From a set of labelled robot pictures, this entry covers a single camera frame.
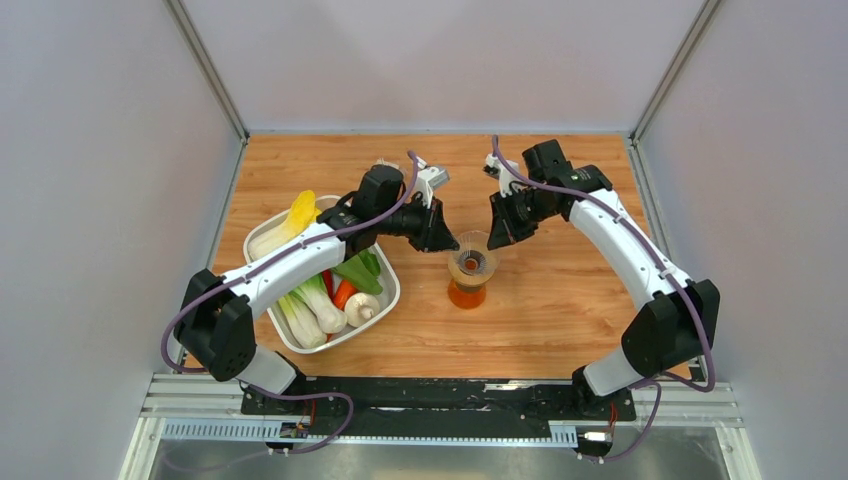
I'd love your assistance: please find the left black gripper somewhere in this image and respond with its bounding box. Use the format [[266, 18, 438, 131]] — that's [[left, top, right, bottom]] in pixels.
[[377, 195, 460, 256]]

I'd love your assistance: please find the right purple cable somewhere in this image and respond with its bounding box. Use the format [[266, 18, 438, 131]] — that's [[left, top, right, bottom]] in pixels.
[[490, 135, 718, 463]]

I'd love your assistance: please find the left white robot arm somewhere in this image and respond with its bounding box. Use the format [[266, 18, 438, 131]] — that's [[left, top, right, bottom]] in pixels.
[[164, 157, 458, 415]]

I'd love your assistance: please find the yellow napa cabbage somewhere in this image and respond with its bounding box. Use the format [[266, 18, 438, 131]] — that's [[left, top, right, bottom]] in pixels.
[[243, 190, 321, 261]]

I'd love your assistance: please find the orange carrot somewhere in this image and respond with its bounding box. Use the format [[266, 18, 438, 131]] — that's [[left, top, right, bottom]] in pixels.
[[332, 279, 358, 310]]

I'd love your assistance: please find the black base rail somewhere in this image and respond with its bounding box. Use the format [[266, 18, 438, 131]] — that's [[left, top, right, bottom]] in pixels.
[[241, 377, 636, 439]]

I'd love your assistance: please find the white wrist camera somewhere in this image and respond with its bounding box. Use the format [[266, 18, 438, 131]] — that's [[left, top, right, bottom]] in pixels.
[[411, 152, 450, 208], [483, 153, 523, 198]]

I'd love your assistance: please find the white vegetable tray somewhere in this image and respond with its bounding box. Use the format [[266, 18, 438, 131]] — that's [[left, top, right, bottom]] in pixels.
[[242, 210, 401, 355]]

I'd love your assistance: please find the pale bok choy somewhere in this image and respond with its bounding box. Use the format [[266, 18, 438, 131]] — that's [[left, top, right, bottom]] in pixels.
[[278, 294, 327, 349]]

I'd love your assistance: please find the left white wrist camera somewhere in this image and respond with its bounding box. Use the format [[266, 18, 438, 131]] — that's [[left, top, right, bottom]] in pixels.
[[411, 152, 450, 208]]

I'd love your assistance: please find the green leafy vegetable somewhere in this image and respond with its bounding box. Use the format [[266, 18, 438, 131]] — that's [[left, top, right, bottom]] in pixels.
[[331, 249, 383, 295]]

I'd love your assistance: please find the red chili pepper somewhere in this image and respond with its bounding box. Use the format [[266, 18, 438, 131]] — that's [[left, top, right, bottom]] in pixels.
[[321, 270, 335, 299]]

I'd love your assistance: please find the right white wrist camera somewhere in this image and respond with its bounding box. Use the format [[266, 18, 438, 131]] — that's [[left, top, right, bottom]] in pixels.
[[483, 153, 523, 198]]

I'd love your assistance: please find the orange glass carafe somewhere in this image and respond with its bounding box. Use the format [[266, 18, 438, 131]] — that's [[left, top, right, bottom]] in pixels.
[[447, 279, 486, 310]]

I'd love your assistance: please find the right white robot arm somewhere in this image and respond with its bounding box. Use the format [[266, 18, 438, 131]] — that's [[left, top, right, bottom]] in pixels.
[[484, 137, 720, 418]]

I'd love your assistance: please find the wooden dripper ring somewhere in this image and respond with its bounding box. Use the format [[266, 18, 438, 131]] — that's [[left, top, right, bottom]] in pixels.
[[449, 262, 499, 290]]

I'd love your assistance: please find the white mushroom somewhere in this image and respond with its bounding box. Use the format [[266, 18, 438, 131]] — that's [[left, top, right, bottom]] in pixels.
[[344, 293, 381, 328]]

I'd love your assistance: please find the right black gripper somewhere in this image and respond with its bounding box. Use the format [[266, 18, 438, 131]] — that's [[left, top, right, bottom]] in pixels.
[[487, 187, 555, 252]]

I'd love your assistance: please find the green bok choy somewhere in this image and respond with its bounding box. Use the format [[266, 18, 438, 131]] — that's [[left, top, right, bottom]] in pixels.
[[292, 274, 347, 334]]

